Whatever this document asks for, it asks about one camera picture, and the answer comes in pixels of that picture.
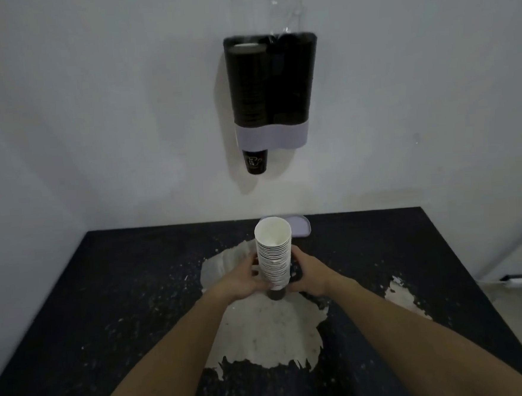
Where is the person's right forearm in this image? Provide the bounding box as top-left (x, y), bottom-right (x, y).
top-left (320, 266), bottom-right (522, 396)

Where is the clear crinkled tape strip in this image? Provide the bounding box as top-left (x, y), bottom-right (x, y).
top-left (267, 0), bottom-right (308, 37)

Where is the black wall cup dispenser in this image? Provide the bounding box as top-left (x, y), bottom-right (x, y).
top-left (222, 30), bottom-right (325, 155)

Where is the person's left hand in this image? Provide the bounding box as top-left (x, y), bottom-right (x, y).
top-left (198, 251), bottom-right (270, 306)

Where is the white dispenser lid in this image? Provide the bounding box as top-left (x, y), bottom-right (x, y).
top-left (260, 213), bottom-right (314, 242)

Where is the person's right hand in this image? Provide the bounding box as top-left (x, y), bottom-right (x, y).
top-left (286, 242), bottom-right (340, 300)

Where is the person's left forearm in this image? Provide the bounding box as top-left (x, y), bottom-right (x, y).
top-left (79, 291), bottom-right (244, 396)

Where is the clear plastic sleeve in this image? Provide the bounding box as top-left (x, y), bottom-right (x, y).
top-left (197, 240), bottom-right (264, 295)

